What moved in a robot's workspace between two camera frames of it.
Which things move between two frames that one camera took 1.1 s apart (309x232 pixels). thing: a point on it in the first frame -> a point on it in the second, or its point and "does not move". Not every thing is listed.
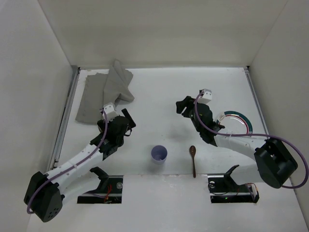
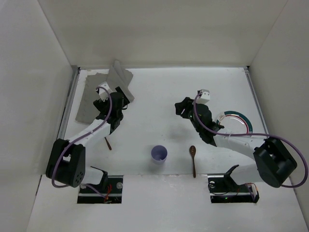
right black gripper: [187, 108] does not move
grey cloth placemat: [100, 89] does not move
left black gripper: [126, 123] -> [121, 99]
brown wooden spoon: [192, 150] does not move
